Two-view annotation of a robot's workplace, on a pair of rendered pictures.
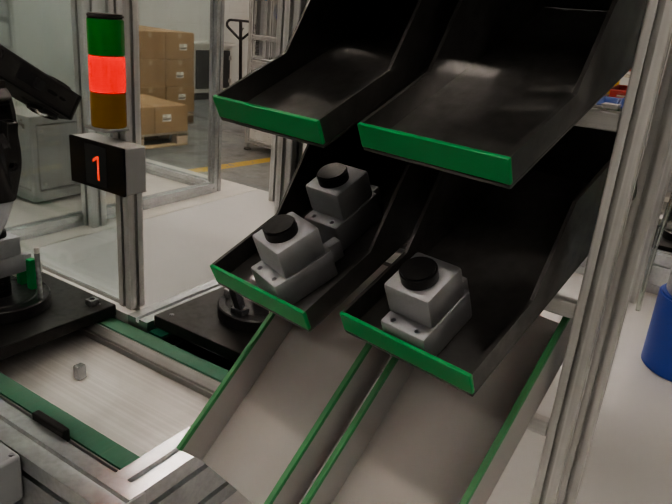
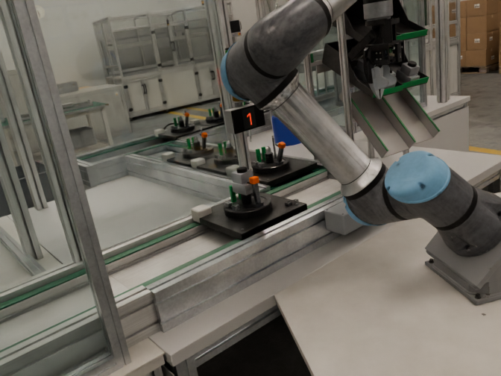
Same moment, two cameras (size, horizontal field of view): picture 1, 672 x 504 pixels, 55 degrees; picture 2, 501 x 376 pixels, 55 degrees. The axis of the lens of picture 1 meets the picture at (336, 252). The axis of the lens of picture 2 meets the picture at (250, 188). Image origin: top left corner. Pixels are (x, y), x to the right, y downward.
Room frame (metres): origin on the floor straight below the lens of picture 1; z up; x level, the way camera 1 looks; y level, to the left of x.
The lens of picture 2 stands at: (0.42, 1.71, 1.46)
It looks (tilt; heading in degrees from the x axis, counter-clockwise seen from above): 18 degrees down; 292
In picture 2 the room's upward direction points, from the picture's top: 9 degrees counter-clockwise
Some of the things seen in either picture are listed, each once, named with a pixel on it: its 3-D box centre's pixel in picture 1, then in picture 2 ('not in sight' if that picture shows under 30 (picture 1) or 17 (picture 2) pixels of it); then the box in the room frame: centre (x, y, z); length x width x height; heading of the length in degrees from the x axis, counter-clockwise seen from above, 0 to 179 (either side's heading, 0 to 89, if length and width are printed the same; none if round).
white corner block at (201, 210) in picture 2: not in sight; (201, 213); (1.05, 0.55, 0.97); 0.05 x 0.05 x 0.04; 58
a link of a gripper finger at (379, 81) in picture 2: not in sight; (379, 83); (0.54, 0.34, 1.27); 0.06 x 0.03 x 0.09; 148
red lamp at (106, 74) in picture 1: (107, 73); not in sight; (0.95, 0.35, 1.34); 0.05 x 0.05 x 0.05
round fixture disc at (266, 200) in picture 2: (2, 299); (247, 206); (0.92, 0.51, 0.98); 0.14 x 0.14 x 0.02
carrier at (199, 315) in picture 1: (261, 290); (268, 156); (0.97, 0.11, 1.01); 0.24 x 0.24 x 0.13; 58
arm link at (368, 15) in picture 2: not in sight; (379, 10); (0.54, 0.32, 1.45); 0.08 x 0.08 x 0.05
